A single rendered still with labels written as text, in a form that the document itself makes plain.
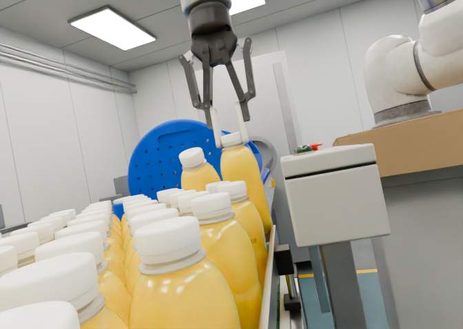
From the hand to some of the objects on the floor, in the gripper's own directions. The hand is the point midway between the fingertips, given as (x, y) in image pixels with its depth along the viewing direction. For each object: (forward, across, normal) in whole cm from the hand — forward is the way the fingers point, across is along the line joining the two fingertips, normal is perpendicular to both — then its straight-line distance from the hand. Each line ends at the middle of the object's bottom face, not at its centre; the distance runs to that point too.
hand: (229, 126), depth 54 cm
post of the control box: (+117, -13, +8) cm, 118 cm away
